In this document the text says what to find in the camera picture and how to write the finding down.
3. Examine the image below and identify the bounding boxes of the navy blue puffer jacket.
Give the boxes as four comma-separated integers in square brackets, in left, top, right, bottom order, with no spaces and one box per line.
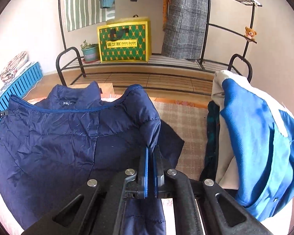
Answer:
[0,82,184,229]

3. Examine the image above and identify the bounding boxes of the black metal clothes rack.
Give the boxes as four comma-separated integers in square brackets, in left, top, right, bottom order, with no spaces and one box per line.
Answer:
[56,0,256,86]

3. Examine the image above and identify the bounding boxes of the dark green folded garment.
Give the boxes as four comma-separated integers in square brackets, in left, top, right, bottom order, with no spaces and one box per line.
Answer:
[200,101,220,181]

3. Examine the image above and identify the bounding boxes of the pink plaid bed blanket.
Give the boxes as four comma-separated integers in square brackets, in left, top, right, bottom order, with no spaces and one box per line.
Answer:
[26,97,211,235]

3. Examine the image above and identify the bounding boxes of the blue and white jacket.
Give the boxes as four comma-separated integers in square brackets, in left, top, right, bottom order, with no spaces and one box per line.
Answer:
[211,70,294,221]

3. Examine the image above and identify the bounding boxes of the yellow green patterned storage box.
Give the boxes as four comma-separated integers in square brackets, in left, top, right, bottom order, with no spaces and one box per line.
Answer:
[97,15,152,63]

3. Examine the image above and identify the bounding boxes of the potted plant in teal pot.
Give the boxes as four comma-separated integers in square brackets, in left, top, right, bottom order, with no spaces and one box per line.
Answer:
[80,40,100,62]

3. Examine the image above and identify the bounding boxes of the small brown teddy bear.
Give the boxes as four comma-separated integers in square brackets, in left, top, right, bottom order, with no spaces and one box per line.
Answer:
[244,27,257,41]

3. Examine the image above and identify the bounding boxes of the folded floral fabric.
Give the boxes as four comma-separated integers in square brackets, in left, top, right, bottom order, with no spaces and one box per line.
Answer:
[0,51,29,83]

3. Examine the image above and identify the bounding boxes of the green striped hanging cloth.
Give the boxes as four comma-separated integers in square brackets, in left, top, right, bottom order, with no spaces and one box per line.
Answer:
[63,0,115,32]

